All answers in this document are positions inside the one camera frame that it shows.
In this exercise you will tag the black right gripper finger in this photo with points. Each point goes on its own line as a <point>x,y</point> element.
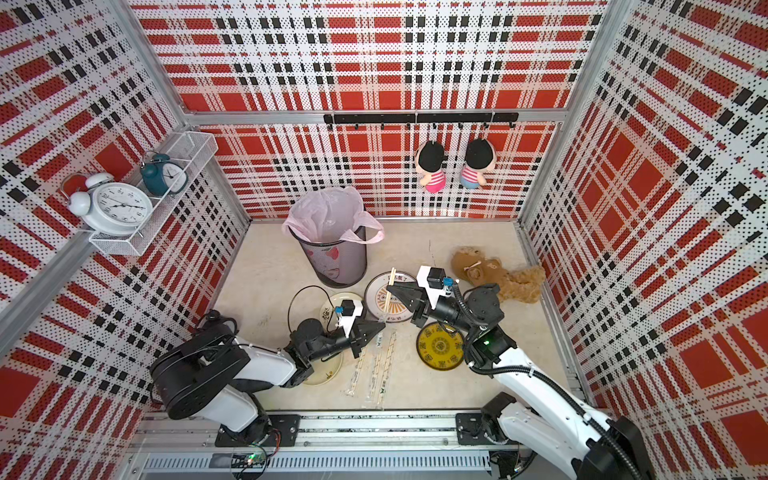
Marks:
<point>407,293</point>
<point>420,312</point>

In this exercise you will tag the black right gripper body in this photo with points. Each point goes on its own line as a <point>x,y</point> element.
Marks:
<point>452,312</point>

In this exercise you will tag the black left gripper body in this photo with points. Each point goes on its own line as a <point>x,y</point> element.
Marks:
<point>342,339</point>

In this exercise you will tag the disposable chopsticks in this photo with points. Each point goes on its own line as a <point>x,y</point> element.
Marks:
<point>376,369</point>
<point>387,370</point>
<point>354,379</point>

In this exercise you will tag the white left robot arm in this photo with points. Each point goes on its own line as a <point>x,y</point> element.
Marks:
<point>216,374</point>

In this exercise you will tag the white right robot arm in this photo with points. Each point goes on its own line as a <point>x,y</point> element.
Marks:
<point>580,440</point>

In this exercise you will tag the cream plate with flower print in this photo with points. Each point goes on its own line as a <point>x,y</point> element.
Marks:
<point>327,314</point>

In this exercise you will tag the white plate with teal rim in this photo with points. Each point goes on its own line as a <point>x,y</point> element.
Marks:
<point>382,305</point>

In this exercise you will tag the yellow patterned plate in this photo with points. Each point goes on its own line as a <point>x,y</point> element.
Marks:
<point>439,348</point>

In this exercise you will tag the black mesh waste bin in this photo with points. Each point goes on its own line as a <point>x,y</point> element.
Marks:
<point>338,264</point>

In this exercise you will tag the brown teddy bear plush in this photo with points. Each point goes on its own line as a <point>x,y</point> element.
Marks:
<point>524,285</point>

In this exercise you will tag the pink striped hanging doll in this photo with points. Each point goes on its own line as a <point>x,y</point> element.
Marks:
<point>429,164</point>

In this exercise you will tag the blue striped hanging doll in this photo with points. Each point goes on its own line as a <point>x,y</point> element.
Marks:
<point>480,158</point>

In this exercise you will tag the teal alarm clock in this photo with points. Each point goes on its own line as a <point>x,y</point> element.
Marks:
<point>161,176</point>

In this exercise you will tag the white twin-bell alarm clock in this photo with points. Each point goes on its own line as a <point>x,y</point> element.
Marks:
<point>110,207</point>

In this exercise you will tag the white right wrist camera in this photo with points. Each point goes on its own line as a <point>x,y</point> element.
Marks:
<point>433,278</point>

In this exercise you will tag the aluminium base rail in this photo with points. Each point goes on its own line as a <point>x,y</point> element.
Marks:
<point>387,441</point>

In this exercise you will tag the black wall hook rail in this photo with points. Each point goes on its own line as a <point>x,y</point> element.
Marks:
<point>482,118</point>

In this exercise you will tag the white wire wall shelf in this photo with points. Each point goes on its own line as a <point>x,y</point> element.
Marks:
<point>190,149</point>

